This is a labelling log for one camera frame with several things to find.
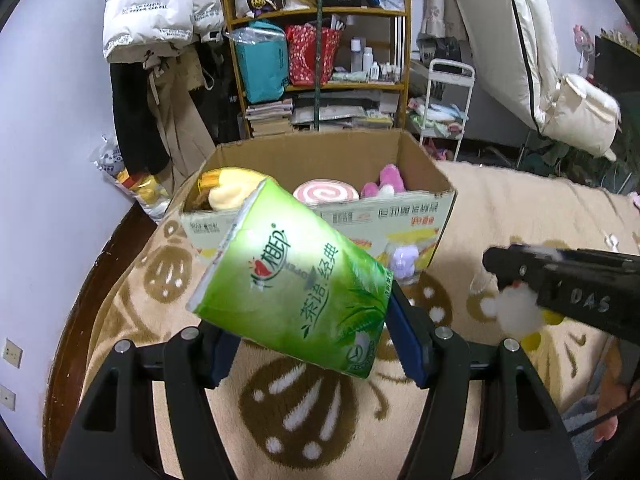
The wall socket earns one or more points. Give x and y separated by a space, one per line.
12 353
7 397

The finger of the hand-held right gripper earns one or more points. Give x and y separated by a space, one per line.
510 265

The beige patterned blanket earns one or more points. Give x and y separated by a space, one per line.
500 210

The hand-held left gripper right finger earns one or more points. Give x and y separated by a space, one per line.
405 340

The pink plush toy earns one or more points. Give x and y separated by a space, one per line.
385 180

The group of toiletry bottles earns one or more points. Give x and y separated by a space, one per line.
367 60

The white printed puffer jacket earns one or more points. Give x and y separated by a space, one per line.
150 5

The black tote bag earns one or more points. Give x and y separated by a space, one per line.
225 105

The cream upright mattress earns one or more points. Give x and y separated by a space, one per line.
500 35

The green tissue pack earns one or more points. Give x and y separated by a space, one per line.
300 285

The clear bag of plush toys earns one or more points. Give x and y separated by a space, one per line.
130 185

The teal paper bag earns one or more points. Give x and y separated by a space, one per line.
262 65

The red patterned gift bag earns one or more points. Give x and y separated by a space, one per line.
302 57

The white trolley cart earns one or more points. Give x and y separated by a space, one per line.
442 110

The small lilac plush toy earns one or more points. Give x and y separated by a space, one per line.
402 260

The stack of books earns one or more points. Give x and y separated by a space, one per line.
267 117

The green pole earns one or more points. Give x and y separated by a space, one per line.
319 60

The black hanging garment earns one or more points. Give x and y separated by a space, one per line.
135 120

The white plush toy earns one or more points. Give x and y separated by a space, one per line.
517 310

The yellow plush toy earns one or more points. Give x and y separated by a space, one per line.
230 192

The small pink fan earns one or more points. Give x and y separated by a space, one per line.
585 40

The cardboard box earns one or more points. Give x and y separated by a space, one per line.
325 155

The beige hanging trousers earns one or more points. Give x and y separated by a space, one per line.
180 125

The pile of magazines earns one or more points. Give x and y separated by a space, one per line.
350 112

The person's right hand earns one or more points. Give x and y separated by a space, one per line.
611 400

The wooden shelf rack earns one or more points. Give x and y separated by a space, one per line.
405 50

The person's blue jeans leg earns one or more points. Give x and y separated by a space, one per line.
582 415

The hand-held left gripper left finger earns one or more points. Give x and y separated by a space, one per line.
222 360

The pink swirl roll cushion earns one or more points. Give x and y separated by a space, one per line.
325 192

